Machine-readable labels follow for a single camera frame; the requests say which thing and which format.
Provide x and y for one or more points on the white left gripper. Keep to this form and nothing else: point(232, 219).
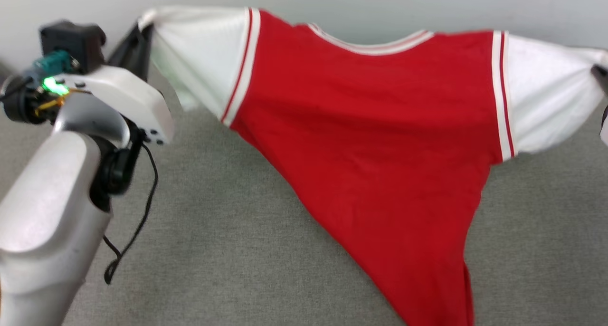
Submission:
point(133, 102)

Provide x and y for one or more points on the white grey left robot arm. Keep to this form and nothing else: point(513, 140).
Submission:
point(42, 197)

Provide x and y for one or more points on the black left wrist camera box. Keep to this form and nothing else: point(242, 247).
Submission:
point(73, 41)

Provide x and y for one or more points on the teal left camera connector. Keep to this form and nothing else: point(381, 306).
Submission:
point(52, 62)

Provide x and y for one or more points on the red white sports jersey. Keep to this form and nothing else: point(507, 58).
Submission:
point(370, 140)

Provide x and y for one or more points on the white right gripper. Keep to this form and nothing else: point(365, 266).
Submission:
point(604, 126)

